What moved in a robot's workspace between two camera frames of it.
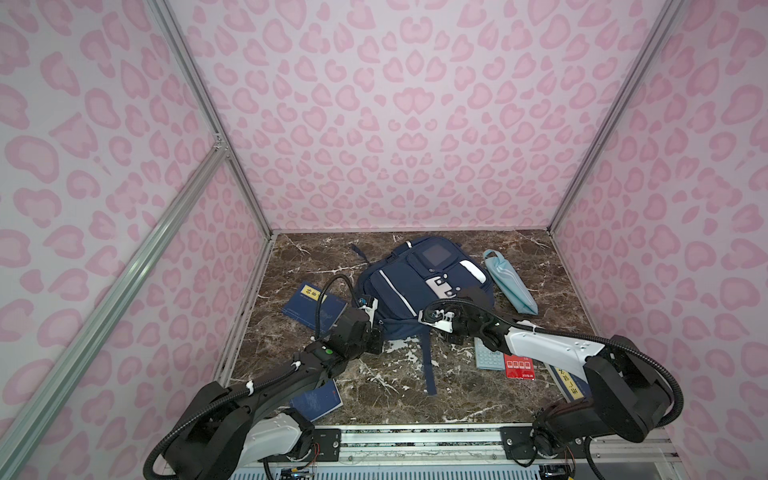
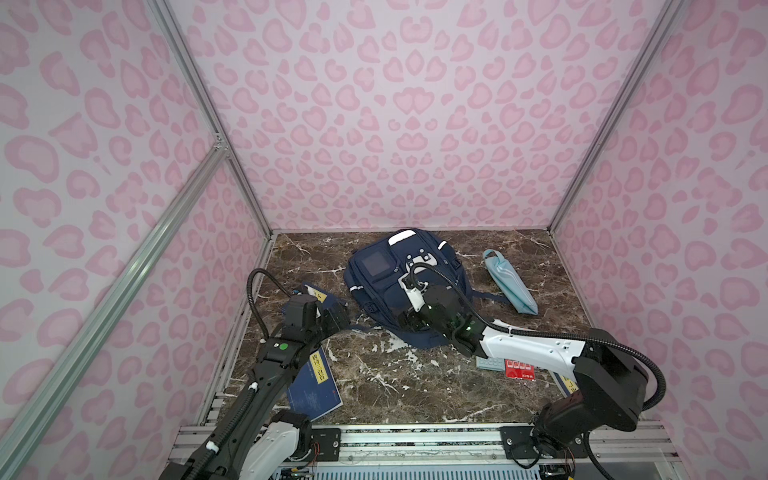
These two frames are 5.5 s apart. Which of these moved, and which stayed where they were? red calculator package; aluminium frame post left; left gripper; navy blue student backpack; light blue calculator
Moved: navy blue student backpack; left gripper
Stayed: light blue calculator; aluminium frame post left; red calculator package
